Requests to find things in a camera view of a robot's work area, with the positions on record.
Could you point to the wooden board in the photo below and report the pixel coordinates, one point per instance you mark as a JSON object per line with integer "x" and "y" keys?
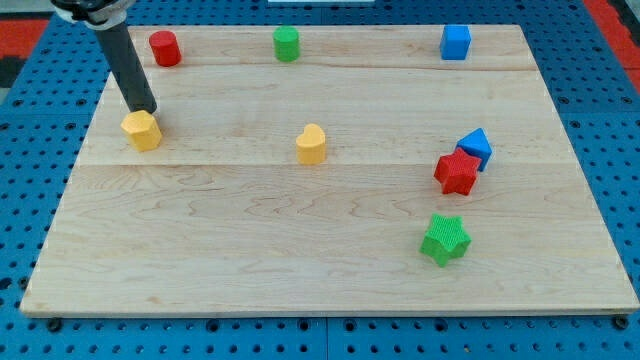
{"x": 222, "y": 221}

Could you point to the blue cube block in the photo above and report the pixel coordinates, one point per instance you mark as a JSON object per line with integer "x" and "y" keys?
{"x": 455, "y": 42}

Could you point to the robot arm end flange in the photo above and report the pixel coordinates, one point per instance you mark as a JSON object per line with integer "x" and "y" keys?
{"x": 95, "y": 14}

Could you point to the blue triangle block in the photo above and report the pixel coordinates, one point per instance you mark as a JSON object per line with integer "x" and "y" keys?
{"x": 477, "y": 144}

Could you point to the red cylinder block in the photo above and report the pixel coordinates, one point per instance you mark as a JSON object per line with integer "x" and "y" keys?
{"x": 165, "y": 48}

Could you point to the red star block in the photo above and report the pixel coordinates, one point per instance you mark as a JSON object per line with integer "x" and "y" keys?
{"x": 457, "y": 172}

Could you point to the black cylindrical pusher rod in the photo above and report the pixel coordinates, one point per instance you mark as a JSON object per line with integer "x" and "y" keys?
{"x": 121, "y": 55}

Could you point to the green cylinder block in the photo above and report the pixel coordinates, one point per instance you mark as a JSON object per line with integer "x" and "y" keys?
{"x": 286, "y": 42}

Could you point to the yellow heart block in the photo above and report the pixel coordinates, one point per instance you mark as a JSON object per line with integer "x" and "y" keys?
{"x": 311, "y": 145}

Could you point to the yellow hexagon block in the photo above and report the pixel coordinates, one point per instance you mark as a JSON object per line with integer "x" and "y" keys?
{"x": 141, "y": 130}

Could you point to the green star block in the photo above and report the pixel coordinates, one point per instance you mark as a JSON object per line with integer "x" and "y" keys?
{"x": 445, "y": 238}

